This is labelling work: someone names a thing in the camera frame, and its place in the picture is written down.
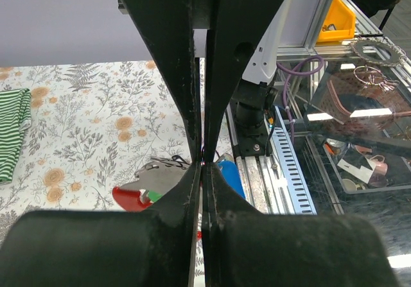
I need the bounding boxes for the blue key tag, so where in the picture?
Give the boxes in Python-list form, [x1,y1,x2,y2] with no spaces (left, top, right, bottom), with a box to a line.
[217,161,245,199]

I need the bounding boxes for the aluminium front rail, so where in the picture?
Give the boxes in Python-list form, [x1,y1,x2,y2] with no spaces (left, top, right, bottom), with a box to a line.
[225,106,292,214]

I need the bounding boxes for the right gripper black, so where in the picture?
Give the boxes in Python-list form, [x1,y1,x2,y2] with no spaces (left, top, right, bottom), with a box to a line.
[117,0,284,162]

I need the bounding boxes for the green white striped cloth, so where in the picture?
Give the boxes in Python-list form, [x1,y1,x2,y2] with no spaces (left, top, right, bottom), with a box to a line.
[1,88,31,184]

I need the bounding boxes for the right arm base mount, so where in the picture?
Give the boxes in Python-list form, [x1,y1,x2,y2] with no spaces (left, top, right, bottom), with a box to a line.
[236,123,272,158]

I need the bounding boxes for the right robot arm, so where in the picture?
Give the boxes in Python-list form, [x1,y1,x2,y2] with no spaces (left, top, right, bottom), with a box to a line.
[118,0,291,162]

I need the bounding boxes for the white slotted cable duct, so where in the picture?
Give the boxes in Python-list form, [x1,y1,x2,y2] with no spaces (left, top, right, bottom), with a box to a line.
[272,107,317,215]

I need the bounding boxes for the yellow storage bin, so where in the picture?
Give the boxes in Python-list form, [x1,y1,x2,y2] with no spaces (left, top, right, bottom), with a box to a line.
[317,0,356,43]

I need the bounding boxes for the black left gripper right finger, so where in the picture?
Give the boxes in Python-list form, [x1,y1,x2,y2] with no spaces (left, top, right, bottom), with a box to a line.
[202,162,399,286]

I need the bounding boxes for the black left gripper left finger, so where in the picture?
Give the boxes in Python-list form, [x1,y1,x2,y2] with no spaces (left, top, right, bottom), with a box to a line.
[1,163,201,286]

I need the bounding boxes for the metal key holder red handle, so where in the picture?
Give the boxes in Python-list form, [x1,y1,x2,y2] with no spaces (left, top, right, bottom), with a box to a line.
[112,155,189,212]

